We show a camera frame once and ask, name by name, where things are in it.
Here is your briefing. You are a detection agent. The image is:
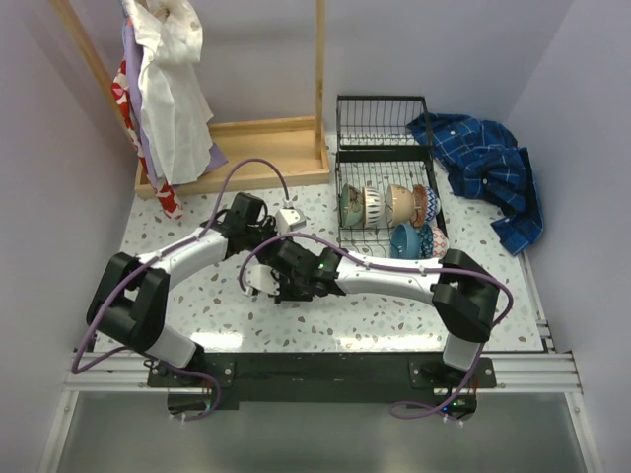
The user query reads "light green bowl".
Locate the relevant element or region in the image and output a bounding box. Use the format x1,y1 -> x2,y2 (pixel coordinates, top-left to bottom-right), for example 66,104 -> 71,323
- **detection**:
339,183 -> 364,228

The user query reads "white black striped bowl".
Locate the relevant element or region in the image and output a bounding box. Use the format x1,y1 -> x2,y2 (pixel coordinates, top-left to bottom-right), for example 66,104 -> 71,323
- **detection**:
363,186 -> 385,227

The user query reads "teal blue bowl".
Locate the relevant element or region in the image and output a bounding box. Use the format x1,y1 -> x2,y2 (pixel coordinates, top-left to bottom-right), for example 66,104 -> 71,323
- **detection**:
390,222 -> 421,260

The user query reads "cream beige bowl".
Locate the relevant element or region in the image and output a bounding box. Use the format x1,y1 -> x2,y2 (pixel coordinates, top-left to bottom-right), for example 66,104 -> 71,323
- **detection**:
386,184 -> 415,227

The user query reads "blue triangle patterned bowl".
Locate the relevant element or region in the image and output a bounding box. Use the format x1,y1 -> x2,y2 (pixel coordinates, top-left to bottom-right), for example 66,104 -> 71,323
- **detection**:
418,224 -> 450,259

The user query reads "red blue patterned bowl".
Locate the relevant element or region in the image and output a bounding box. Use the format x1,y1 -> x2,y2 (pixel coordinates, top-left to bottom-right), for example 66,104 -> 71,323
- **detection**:
410,184 -> 441,228

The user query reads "black wire dish rack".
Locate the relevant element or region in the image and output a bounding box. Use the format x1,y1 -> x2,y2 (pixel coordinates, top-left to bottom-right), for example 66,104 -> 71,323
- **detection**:
335,95 -> 448,256

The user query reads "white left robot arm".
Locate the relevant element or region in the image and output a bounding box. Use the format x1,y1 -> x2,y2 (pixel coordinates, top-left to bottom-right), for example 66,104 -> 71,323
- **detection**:
82,192 -> 277,386

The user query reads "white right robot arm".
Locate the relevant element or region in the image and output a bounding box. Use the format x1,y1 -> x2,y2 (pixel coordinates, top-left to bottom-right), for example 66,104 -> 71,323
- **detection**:
257,239 -> 500,387

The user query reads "red white floral garment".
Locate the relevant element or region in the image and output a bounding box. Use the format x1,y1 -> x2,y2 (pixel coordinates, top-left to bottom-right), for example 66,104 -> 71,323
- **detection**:
110,56 -> 185,221

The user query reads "white hanging shirt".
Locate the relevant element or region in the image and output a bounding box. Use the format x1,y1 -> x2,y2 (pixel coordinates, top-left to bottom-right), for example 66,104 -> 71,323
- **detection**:
122,1 -> 213,185

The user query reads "blue plaid shirt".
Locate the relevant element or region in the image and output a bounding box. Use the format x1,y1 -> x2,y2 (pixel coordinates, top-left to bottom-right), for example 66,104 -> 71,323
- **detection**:
406,113 -> 543,256

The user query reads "lavender hanging garment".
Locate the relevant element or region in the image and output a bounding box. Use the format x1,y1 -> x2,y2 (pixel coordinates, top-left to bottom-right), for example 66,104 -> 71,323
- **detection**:
132,18 -> 228,186

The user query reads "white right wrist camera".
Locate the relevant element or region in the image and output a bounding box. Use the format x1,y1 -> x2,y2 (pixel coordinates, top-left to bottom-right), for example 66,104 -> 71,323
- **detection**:
244,263 -> 280,296

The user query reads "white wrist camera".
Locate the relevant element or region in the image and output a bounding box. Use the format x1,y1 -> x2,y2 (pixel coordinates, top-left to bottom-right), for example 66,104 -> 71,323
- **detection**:
275,208 -> 307,235
244,263 -> 280,296

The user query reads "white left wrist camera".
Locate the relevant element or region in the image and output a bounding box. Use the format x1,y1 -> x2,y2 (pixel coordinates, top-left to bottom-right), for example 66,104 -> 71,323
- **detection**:
275,208 -> 307,235

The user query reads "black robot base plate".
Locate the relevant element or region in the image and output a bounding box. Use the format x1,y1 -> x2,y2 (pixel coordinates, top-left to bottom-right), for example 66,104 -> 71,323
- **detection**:
145,350 -> 498,412

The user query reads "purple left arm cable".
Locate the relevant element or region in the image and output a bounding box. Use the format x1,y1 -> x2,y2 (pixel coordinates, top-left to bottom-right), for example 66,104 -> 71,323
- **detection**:
71,158 -> 295,421

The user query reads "aluminium rail frame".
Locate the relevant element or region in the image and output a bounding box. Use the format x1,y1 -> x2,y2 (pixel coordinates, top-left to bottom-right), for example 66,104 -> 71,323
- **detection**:
38,255 -> 602,472

